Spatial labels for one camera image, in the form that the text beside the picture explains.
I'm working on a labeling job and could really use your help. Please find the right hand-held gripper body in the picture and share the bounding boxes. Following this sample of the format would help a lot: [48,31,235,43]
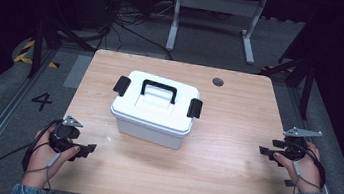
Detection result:
[279,125,324,165]

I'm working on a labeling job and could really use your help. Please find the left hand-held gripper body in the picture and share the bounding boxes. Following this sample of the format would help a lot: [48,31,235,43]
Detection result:
[47,113,92,156]

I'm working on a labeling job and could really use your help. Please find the white plastic storage box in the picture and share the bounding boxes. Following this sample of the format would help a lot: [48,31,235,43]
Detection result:
[106,66,208,154]

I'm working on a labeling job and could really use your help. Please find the person's right hand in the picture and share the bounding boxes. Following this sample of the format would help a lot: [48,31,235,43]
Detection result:
[268,137,328,194]

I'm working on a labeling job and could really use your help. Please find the person's left hand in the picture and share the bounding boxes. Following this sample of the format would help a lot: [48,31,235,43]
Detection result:
[20,123,84,194]

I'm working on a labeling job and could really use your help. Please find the black tripod stand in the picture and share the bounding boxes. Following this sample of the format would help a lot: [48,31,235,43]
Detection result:
[254,44,319,122]
[25,7,102,87]

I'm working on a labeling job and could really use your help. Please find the yellow black hazard tape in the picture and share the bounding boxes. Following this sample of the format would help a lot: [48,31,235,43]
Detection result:
[12,37,64,70]

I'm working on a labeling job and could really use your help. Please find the round dark table grommet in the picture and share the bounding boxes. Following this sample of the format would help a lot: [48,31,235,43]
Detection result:
[211,76,225,88]

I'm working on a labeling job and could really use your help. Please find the grey right gripper cable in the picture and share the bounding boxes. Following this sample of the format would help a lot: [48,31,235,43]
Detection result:
[287,160,325,194]

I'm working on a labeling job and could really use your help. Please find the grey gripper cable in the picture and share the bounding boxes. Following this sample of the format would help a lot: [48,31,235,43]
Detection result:
[287,160,325,194]
[21,148,63,194]

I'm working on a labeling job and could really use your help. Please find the grey left gripper cable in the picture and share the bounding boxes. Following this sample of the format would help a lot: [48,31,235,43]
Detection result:
[21,148,63,194]

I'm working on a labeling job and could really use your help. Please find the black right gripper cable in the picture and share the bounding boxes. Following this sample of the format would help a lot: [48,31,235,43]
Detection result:
[281,142,332,192]

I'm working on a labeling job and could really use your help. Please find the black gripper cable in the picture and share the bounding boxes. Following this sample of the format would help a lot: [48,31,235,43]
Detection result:
[0,110,88,194]
[281,142,332,192]

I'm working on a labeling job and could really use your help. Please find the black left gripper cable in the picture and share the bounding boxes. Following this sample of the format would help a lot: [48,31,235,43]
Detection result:
[0,110,88,194]

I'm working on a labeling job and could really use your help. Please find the bundle of black floor cables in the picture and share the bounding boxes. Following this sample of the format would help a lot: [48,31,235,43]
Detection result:
[96,0,182,62]

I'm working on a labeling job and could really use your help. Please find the white metal stand frame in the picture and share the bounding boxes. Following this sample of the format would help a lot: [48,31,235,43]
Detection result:
[164,0,268,67]

